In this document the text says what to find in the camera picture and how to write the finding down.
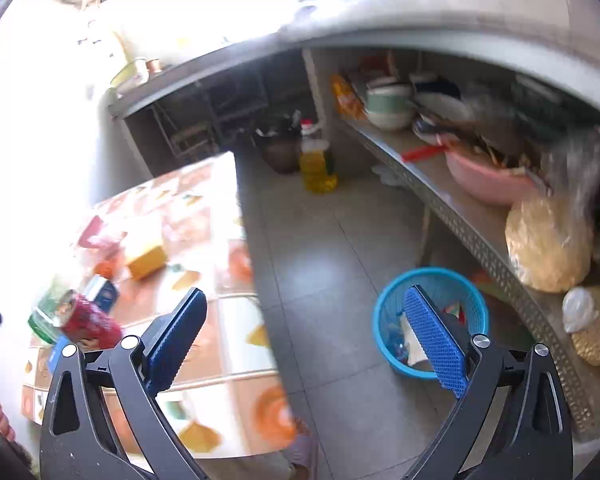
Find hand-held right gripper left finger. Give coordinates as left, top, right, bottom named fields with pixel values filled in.
left=39, top=287, right=208, bottom=480

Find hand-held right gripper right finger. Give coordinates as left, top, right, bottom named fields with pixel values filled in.
left=402, top=285, right=576, bottom=480

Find clear blue plastic wrappers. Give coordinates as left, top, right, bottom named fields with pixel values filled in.
left=386, top=322, right=413, bottom=361

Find red snack bag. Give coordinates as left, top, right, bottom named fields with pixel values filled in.
left=442, top=301, right=467, bottom=326

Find blue plastic basket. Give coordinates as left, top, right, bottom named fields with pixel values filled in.
left=372, top=267, right=491, bottom=376

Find red drink can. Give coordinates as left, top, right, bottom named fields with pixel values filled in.
left=59, top=290, right=125, bottom=352

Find blue white toothpaste box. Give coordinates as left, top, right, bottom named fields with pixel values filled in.
left=82, top=275, right=120, bottom=313

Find pink red packet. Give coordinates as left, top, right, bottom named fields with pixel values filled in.
left=76, top=215, right=128, bottom=261

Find green label plastic bottle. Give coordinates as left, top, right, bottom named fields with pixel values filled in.
left=27, top=277, right=63, bottom=346

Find patterned tablecloth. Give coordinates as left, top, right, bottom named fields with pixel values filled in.
left=22, top=151, right=306, bottom=461

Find yellow box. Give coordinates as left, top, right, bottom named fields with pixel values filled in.
left=125, top=241, right=169, bottom=281

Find small white plastic bag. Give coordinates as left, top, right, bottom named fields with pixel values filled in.
left=562, top=286, right=597, bottom=333

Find bag of yellow food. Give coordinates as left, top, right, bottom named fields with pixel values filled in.
left=505, top=195, right=596, bottom=294

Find perforated metal shelf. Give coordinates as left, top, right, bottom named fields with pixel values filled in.
left=337, top=115, right=600, bottom=441

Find pink plastic basin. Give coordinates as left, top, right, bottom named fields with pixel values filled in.
left=445, top=140, right=543, bottom=207

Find white rag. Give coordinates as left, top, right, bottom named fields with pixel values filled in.
left=371, top=162, right=406, bottom=188

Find red plastic utensil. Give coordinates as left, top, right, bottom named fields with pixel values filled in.
left=400, top=144, right=446, bottom=163

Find cooking oil bottle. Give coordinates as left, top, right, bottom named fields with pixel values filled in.
left=298, top=120, right=338, bottom=195

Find dark bucket under counter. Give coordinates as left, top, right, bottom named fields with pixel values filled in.
left=254, top=127, right=303, bottom=175

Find stack of green white bowls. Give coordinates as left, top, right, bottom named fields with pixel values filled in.
left=365, top=80, right=416, bottom=132

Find stack of white plates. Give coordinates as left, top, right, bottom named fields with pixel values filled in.
left=412, top=72, right=476, bottom=126

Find orange snack packet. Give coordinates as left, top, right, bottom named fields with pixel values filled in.
left=330, top=74, right=368, bottom=121

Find enamel basin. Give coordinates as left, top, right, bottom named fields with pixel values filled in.
left=109, top=60, right=151, bottom=96

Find grey kitchen counter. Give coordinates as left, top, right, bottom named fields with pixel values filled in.
left=107, top=0, right=600, bottom=126

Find metal wire rack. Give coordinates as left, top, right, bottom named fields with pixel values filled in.
left=152, top=95, right=221, bottom=161

